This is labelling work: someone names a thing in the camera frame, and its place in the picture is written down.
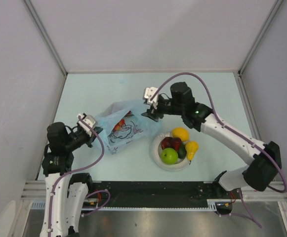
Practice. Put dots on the green fake apple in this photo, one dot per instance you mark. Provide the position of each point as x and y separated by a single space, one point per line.
169 156

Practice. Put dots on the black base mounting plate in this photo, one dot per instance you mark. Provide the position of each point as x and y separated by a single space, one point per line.
153 194

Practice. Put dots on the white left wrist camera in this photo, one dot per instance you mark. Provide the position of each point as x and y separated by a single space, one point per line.
86 122

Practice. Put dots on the white paper plate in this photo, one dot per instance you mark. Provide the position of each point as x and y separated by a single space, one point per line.
155 152

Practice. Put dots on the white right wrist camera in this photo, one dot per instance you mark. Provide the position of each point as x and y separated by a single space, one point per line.
151 96

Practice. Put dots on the red fake strawberry bunch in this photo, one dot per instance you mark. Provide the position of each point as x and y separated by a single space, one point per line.
119 125

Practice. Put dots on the yellow fake lemon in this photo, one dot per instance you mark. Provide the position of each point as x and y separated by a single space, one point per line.
180 133

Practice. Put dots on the dark green fake avocado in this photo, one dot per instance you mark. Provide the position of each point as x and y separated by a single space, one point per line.
182 152

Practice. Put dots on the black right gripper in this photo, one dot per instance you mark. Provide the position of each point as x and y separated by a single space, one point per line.
152 116

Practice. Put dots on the blue slotted cable duct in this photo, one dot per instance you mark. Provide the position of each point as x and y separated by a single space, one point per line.
38 205

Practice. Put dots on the dark red fake fruit slice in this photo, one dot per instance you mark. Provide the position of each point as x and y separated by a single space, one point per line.
176 143

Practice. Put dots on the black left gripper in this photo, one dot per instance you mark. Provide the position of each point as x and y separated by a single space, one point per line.
90 139

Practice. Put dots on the light blue printed plastic bag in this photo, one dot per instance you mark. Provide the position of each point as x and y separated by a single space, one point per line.
136 126

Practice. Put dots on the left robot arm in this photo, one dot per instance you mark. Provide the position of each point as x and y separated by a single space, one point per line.
65 190

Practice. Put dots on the yellow fake pear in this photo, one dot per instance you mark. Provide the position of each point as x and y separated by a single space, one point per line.
191 149

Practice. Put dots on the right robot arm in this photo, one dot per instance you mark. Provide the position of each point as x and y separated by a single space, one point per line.
262 160

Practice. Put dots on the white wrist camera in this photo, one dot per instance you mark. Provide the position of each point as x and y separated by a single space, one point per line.
151 96
86 122

